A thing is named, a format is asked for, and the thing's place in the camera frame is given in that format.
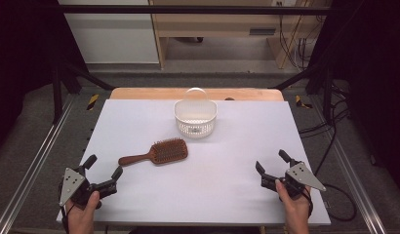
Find cables under desk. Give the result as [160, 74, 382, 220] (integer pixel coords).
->
[277, 0, 320, 70]

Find person's left hand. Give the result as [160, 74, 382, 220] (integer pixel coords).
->
[65, 190, 102, 229]

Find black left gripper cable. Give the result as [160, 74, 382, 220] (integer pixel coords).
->
[60, 204, 71, 234]

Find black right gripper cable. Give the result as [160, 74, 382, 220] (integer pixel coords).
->
[303, 183, 358, 223]

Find person's right hand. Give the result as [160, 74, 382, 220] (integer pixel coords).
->
[274, 178, 312, 226]

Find brown wooden hairbrush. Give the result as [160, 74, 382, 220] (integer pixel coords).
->
[118, 137, 189, 168]

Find white plastic basket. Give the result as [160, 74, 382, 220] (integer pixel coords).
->
[174, 87, 219, 139]

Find black frame crossbar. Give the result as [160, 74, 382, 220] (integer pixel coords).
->
[57, 4, 333, 16]

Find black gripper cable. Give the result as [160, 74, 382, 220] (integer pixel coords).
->
[60, 204, 71, 234]
[303, 183, 358, 223]

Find yellow black tape marker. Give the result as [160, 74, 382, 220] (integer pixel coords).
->
[86, 94, 100, 111]
[295, 95, 313, 109]

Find aluminium floor rail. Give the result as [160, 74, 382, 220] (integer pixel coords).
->
[0, 95, 77, 234]
[308, 94, 388, 234]

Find white cabinet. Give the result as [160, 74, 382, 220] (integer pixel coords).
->
[57, 0, 161, 65]

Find black frame strut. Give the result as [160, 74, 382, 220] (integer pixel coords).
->
[271, 62, 335, 125]
[51, 60, 115, 125]

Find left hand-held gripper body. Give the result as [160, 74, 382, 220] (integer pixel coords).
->
[59, 165, 119, 209]

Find light wooden desk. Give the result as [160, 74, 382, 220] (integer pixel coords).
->
[148, 0, 321, 70]

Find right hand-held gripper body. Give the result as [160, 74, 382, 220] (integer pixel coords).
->
[260, 159, 328, 200]

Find black floor cables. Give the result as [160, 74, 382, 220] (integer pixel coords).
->
[298, 81, 352, 177]

